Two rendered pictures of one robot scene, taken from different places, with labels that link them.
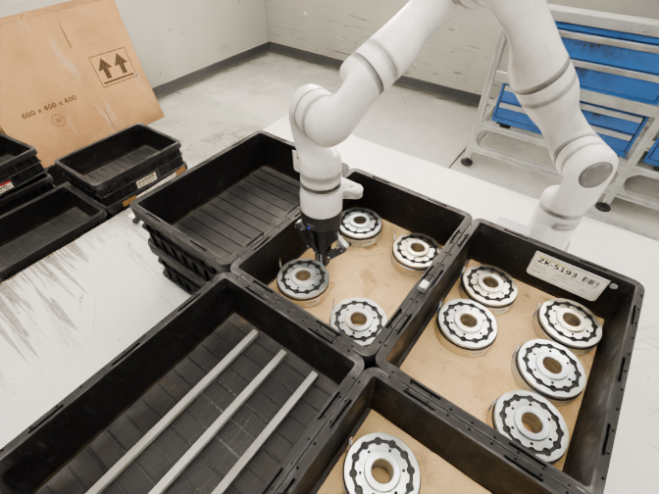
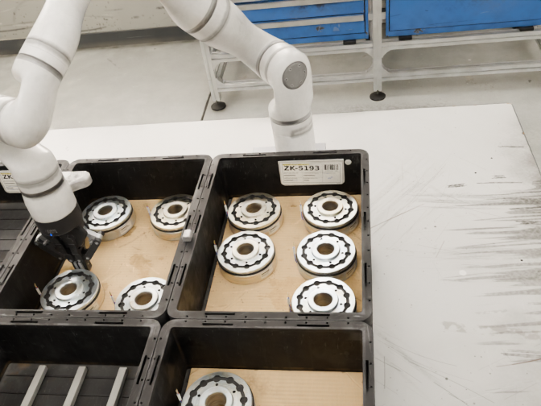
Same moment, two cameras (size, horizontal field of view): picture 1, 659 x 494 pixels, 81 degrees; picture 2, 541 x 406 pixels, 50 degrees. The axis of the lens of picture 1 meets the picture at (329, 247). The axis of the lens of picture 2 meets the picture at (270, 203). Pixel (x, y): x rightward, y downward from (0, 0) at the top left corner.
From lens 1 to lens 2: 0.34 m
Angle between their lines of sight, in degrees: 18
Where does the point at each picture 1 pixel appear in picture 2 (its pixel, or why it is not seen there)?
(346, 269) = (113, 263)
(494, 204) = (245, 138)
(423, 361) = (221, 305)
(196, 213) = not seen: outside the picture
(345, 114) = (35, 110)
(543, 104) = (215, 35)
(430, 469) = (261, 383)
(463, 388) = (265, 308)
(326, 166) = (39, 164)
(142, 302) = not seen: outside the picture
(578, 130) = (263, 43)
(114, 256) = not seen: outside the picture
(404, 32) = (57, 22)
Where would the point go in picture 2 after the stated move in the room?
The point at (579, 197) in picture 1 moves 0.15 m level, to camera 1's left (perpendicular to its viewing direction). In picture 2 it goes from (295, 99) to (231, 126)
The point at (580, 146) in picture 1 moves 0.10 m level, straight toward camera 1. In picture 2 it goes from (270, 55) to (265, 81)
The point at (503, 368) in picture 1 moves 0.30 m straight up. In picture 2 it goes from (292, 274) to (271, 131)
